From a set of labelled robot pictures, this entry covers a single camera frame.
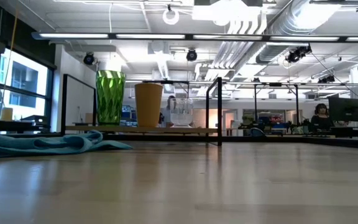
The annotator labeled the clear glass mug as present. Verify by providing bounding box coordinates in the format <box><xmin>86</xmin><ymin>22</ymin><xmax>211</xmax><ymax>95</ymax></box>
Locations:
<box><xmin>168</xmin><ymin>97</ymin><xmax>195</xmax><ymax>128</ymax></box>

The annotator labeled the orange plastic cup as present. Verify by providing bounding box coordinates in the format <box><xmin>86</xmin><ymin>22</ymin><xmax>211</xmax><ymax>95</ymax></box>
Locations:
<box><xmin>134</xmin><ymin>82</ymin><xmax>164</xmax><ymax>128</ymax></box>

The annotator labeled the green faceted plastic cup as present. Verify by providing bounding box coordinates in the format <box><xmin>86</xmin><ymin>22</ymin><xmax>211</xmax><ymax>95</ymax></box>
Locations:
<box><xmin>96</xmin><ymin>70</ymin><xmax>127</xmax><ymax>126</ymax></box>

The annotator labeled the person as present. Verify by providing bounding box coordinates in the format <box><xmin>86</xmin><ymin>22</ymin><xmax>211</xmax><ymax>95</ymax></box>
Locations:
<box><xmin>159</xmin><ymin>95</ymin><xmax>177</xmax><ymax>128</ymax></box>
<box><xmin>310</xmin><ymin>103</ymin><xmax>334</xmax><ymax>131</ymax></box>

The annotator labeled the overhead light bar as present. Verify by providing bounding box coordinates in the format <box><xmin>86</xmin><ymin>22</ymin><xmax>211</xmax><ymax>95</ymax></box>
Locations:
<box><xmin>31</xmin><ymin>31</ymin><xmax>358</xmax><ymax>43</ymax></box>

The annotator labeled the teal cloth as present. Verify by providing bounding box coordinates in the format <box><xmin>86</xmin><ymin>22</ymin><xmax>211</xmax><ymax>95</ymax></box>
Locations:
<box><xmin>0</xmin><ymin>129</ymin><xmax>133</xmax><ymax>159</ymax></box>

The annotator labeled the black computer monitor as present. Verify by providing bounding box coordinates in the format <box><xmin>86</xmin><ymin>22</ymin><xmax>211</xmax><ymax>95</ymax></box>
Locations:
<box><xmin>328</xmin><ymin>96</ymin><xmax>358</xmax><ymax>123</ymax></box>

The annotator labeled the yellow cylinder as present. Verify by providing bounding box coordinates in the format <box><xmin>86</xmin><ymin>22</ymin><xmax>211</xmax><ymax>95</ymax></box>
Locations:
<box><xmin>0</xmin><ymin>107</ymin><xmax>14</xmax><ymax>122</ymax></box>

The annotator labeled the wooden shelf with black frame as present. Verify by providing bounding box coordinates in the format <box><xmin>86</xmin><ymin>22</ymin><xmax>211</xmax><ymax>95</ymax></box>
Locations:
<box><xmin>60</xmin><ymin>73</ymin><xmax>224</xmax><ymax>147</ymax></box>

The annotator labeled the black metal frame stand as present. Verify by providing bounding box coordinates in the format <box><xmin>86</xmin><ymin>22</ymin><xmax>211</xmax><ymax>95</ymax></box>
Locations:
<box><xmin>252</xmin><ymin>82</ymin><xmax>300</xmax><ymax>129</ymax></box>

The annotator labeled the white hanging ring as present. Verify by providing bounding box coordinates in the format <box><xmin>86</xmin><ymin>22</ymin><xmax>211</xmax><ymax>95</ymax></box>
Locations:
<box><xmin>162</xmin><ymin>8</ymin><xmax>180</xmax><ymax>26</ymax></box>

